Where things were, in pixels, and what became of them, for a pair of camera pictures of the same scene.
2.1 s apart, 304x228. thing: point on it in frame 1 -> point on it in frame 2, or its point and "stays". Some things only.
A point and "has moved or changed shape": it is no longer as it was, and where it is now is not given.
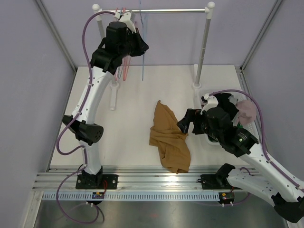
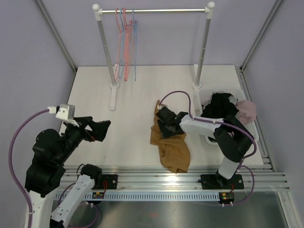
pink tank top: [247, 111] stays
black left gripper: [141, 46] -> [99, 128]
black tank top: [223, 103] stays
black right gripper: [192, 115] -> [164, 133]
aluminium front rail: [130, 178] stays
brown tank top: [172, 142] stays
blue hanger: [143, 22] has moved or changed shape
